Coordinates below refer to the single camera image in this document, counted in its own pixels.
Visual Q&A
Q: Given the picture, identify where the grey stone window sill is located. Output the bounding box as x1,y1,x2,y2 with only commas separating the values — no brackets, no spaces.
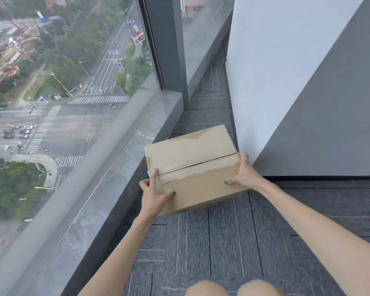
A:
0,9,234,296

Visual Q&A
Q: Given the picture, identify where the person's knee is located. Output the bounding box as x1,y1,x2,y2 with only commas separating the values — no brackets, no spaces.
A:
184,280,228,296
237,279,286,296

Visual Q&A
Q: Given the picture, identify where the person's right forearm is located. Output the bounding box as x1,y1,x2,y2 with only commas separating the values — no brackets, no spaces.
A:
249,181,370,296

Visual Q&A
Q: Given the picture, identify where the person's left forearm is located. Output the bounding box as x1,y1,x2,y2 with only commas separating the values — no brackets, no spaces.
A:
79,209,160,296

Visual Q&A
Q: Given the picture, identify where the grey window frame post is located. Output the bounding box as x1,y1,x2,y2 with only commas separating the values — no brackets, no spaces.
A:
138,0,189,103

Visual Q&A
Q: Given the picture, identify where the person's left hand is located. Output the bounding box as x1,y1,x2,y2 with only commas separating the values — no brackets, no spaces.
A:
139,169,176,217

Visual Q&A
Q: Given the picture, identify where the brown cardboard box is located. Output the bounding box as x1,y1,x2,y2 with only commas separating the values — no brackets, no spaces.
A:
144,125,249,217

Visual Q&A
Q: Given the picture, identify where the person's right knee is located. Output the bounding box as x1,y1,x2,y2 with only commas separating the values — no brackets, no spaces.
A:
237,279,286,296

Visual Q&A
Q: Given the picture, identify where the person's left knee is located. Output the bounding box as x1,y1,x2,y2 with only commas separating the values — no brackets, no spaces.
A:
184,280,228,296

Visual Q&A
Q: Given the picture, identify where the person's right hand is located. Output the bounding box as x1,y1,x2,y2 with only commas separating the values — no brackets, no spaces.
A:
224,154,261,190

